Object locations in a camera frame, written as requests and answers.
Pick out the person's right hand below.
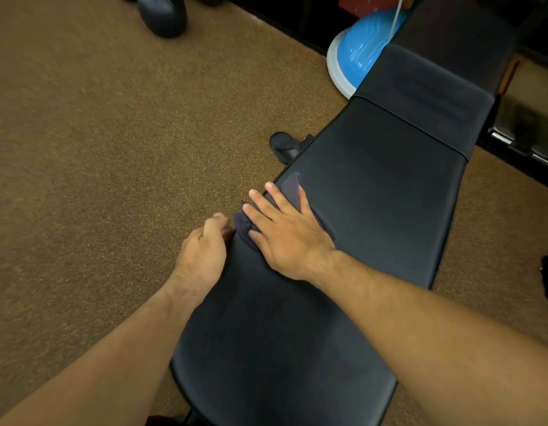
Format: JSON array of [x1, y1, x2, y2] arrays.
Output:
[[241, 181, 338, 282]]

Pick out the person's left hand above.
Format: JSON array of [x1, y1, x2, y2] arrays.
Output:
[[165, 212, 235, 306]]

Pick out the dark grey cleaning cloth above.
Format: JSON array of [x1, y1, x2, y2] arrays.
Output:
[[233, 172, 337, 251]]

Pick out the black padded workout bench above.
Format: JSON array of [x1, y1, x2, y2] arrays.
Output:
[[145, 0, 519, 426]]

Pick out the person's right forearm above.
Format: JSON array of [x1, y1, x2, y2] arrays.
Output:
[[309, 250, 548, 426]]

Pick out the person's left forearm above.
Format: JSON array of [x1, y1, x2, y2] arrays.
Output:
[[0, 286, 199, 426]]

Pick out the blue balance trainer dome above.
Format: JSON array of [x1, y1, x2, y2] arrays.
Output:
[[325, 7, 410, 101]]

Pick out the black storage shelf rack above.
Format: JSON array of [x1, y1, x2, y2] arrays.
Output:
[[229, 0, 548, 193]]

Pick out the red patterned box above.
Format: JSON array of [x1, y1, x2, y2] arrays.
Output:
[[338, 0, 415, 18]]

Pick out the orange block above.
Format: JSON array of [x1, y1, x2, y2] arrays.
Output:
[[498, 57, 521, 96]]

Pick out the beige panel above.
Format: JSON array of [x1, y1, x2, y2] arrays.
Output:
[[507, 59, 548, 111]]

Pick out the white hanging cord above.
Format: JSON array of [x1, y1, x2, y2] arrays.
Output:
[[388, 0, 406, 40]]

